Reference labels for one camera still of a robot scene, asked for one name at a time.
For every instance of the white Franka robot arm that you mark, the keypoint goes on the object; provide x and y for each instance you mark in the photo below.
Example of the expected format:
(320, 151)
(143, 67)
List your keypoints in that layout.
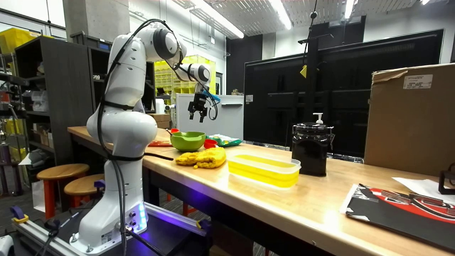
(125, 132)

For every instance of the pump bottle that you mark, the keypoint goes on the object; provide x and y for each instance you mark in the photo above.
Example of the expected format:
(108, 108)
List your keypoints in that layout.
(318, 118)

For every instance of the yellow storage bins rack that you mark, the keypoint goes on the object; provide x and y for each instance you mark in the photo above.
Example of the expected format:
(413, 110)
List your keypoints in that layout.
(165, 80)

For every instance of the green plastic bowl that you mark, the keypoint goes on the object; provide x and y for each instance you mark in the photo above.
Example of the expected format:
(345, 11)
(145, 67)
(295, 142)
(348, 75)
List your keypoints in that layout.
(186, 142)

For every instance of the small black frame object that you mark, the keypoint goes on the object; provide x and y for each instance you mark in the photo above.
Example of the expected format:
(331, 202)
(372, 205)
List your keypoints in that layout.
(448, 182)

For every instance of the cardboard box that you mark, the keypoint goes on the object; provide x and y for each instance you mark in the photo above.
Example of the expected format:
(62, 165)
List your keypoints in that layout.
(412, 128)

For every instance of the black jar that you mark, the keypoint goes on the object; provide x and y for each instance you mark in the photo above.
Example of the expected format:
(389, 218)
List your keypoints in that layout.
(310, 151)

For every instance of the yellow knitted cloth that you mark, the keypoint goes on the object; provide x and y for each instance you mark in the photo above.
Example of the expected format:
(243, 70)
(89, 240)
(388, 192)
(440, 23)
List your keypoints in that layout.
(207, 158)

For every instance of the grey cabinet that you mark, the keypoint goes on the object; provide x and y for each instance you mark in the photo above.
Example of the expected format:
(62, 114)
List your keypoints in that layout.
(227, 118)

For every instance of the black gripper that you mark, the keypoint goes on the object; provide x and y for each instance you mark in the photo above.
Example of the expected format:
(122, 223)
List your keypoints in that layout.
(199, 103)

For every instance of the black pole stand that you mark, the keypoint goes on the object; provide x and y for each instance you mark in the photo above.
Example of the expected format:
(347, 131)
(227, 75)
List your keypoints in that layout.
(311, 71)

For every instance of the round wooden stool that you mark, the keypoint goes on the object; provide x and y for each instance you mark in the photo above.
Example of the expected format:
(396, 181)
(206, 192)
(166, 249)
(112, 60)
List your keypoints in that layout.
(82, 185)
(61, 171)

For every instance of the ceiling light strip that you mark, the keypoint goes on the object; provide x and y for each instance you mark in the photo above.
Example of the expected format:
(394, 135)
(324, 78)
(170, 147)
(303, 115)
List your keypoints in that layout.
(217, 19)
(280, 13)

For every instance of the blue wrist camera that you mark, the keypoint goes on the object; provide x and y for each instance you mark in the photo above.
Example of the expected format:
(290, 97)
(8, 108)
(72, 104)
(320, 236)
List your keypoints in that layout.
(213, 98)

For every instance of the cluttered metal shelf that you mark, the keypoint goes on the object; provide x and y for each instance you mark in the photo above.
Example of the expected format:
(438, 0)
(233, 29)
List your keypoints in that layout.
(14, 128)

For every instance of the yellow crate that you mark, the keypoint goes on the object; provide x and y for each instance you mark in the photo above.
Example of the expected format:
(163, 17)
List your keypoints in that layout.
(14, 40)

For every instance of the dark shelf unit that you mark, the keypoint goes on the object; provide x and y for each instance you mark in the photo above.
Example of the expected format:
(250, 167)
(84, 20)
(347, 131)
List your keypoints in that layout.
(65, 94)

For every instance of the red black magazine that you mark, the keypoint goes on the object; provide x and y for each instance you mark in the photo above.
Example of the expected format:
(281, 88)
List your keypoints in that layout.
(392, 213)

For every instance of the yellow tag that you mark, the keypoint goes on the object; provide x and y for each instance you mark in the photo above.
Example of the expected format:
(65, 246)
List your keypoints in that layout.
(303, 71)

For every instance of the white paper sheet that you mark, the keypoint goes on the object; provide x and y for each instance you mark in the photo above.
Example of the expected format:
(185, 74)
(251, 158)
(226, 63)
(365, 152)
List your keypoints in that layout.
(416, 185)

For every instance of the large black screen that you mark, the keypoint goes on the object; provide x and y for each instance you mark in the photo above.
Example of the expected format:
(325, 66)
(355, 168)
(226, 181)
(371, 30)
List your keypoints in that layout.
(274, 114)

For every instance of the robot mounting platform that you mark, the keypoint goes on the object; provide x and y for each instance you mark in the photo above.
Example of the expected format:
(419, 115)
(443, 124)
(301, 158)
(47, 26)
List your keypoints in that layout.
(160, 236)

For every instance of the red rectangular tray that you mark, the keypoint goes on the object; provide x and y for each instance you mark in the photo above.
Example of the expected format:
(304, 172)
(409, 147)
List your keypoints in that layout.
(157, 144)

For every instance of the yellow plastic container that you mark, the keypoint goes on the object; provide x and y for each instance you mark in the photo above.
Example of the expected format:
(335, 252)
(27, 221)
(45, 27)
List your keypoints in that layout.
(263, 171)

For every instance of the blue yellow clamp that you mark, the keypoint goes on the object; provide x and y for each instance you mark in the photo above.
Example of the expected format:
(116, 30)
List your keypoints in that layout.
(20, 215)

